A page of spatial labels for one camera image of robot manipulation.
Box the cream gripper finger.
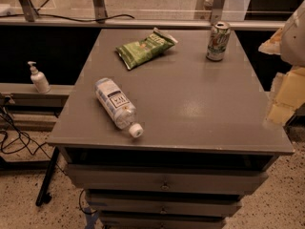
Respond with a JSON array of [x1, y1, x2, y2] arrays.
[[258, 28, 283, 55], [266, 68, 305, 126]]

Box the green white 7up can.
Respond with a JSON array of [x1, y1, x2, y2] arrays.
[[206, 21, 231, 61]]

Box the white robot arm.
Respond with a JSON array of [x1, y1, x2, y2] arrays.
[[258, 1, 305, 126]]

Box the grey drawer cabinet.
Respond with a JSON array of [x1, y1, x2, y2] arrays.
[[49, 29, 294, 229]]

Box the green chip bag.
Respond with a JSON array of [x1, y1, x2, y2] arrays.
[[116, 28, 178, 71]]

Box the clear plastic water bottle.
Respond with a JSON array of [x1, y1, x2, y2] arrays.
[[94, 78, 144, 138]]

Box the white pump dispenser bottle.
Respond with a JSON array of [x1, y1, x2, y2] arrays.
[[28, 61, 51, 94]]

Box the black stand leg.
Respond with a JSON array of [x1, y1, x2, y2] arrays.
[[35, 148, 59, 207]]

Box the black cable on rail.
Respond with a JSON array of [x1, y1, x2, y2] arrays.
[[0, 12, 135, 23]]

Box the metal railing frame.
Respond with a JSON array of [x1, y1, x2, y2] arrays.
[[0, 0, 285, 31]]

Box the black floor cables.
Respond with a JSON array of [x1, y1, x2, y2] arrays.
[[0, 94, 51, 159]]

